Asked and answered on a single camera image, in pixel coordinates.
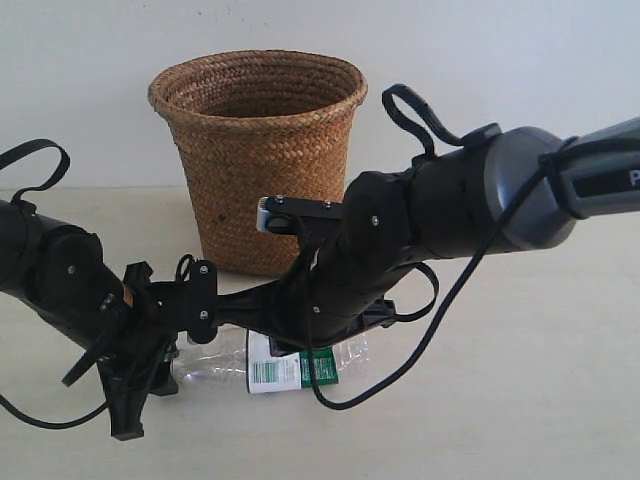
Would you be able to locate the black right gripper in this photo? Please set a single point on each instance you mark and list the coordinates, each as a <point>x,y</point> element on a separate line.
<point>326,299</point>

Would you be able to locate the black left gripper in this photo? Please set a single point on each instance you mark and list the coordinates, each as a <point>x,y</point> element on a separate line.
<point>144,318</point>

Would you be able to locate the clear plastic bottle green label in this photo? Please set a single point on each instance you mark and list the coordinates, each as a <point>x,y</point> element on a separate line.
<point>239,356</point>

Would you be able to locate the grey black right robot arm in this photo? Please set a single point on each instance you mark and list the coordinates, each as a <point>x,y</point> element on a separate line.
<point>517,191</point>

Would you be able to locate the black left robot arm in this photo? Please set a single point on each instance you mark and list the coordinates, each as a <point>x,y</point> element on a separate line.
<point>50,266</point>

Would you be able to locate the brown woven wicker basket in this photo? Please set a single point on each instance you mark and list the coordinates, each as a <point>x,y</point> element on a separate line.
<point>249,124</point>

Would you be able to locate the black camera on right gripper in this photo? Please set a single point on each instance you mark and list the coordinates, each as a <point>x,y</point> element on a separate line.
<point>308,220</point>

